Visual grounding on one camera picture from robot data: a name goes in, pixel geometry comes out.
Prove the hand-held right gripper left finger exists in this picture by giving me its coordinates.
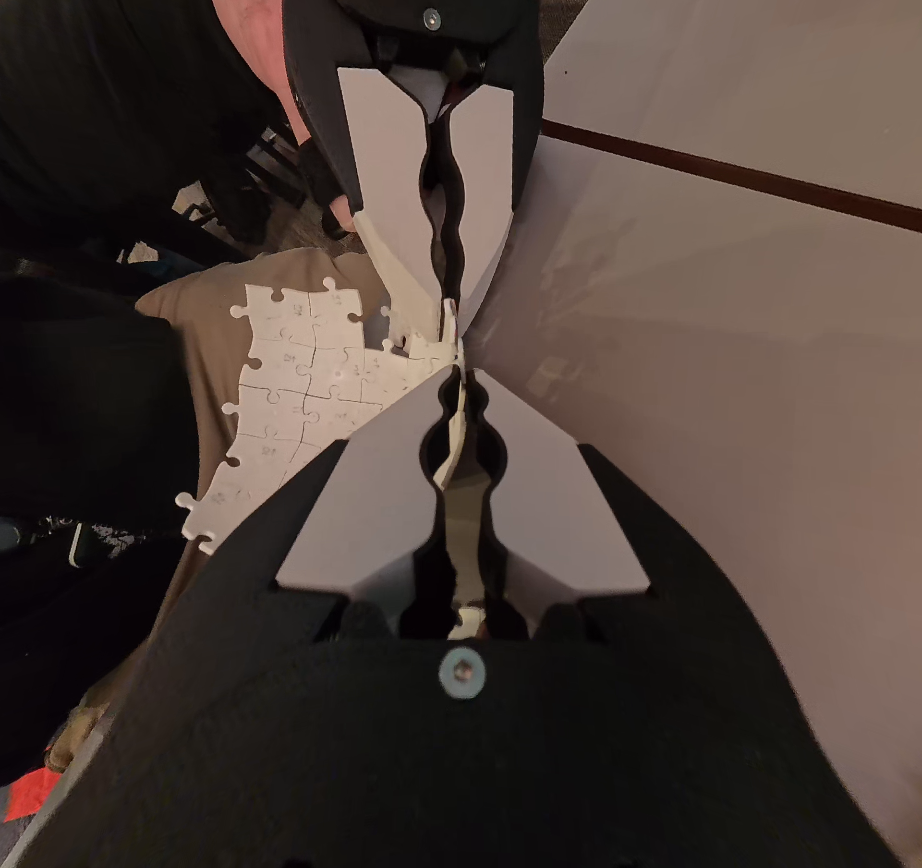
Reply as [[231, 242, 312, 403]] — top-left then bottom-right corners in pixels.
[[276, 366, 463, 599]]

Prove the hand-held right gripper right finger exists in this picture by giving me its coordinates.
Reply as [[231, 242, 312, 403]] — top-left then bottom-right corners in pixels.
[[468, 368, 654, 600]]

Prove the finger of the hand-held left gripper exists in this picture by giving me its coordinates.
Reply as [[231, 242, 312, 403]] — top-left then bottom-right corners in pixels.
[[336, 65, 451, 343], [434, 84, 517, 330]]

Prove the partly built white puzzle ball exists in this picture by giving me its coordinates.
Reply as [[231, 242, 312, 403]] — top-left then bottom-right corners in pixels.
[[175, 275, 478, 559]]

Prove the person's left forearm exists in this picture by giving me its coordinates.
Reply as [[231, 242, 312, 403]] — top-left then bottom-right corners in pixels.
[[0, 0, 292, 217]]

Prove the person's left hand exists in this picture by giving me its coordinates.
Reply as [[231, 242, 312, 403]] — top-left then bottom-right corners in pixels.
[[203, 0, 363, 237]]

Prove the person's tan trouser leg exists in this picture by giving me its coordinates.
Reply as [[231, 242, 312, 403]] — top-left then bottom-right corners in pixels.
[[43, 247, 406, 775]]

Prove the wooden-edged white table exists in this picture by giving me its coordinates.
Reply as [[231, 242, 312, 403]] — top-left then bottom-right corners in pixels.
[[539, 0, 922, 235]]

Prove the red object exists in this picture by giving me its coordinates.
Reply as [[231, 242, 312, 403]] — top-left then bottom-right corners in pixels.
[[3, 766, 64, 823]]

